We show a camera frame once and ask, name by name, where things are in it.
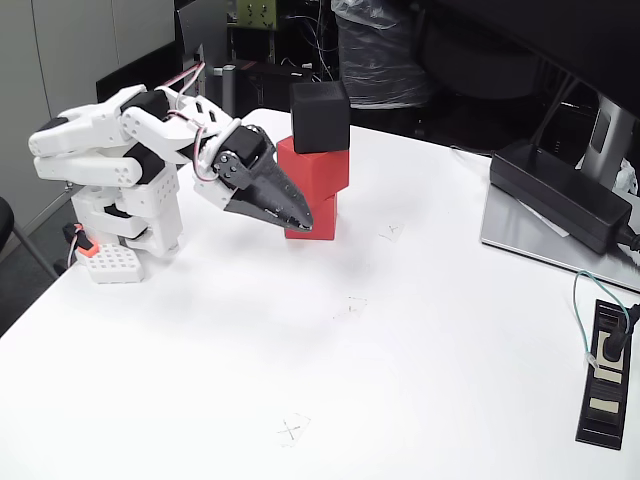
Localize red cube block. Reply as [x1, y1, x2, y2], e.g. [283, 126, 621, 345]
[276, 135, 350, 203]
[283, 192, 340, 242]

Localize black cube block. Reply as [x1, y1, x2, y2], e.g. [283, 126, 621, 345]
[289, 81, 351, 155]

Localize black equipment box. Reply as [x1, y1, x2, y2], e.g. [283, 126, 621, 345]
[247, 62, 316, 115]

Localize black flat panel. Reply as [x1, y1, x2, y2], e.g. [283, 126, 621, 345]
[95, 39, 184, 121]

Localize grey computer tower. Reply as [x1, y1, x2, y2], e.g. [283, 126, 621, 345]
[173, 0, 231, 166]

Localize green circuit board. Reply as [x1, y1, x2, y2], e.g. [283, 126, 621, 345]
[235, 0, 277, 31]

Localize white perforated clamp block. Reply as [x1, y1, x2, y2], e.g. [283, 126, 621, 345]
[82, 242, 146, 285]

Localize plastic-wrapped dark bin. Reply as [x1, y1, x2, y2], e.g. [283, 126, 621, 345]
[331, 0, 436, 109]

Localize silver monitor stand base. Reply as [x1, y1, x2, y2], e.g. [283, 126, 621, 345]
[480, 182, 640, 294]

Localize black chair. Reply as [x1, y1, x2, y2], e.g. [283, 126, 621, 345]
[0, 196, 61, 281]

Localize black power adapter brick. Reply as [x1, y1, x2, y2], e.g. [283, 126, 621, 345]
[488, 139, 634, 256]

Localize black monitor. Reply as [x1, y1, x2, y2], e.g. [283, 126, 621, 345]
[419, 0, 640, 121]

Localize silver monitor stand column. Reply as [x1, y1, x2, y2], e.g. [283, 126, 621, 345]
[574, 94, 640, 191]

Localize crumpled white plastic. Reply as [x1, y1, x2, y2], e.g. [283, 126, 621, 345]
[612, 157, 640, 196]

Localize black power plug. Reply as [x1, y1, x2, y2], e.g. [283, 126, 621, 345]
[597, 302, 640, 364]

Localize black power outlet strip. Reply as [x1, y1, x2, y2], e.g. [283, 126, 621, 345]
[574, 298, 640, 450]

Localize silver metal post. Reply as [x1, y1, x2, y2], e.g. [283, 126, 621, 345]
[212, 63, 237, 124]

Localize orange cable connector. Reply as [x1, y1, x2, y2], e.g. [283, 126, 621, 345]
[62, 223, 99, 259]

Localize thin green wire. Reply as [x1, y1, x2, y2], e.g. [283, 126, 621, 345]
[572, 269, 631, 371]

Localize black adapter cable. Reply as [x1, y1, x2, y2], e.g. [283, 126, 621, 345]
[614, 224, 640, 254]

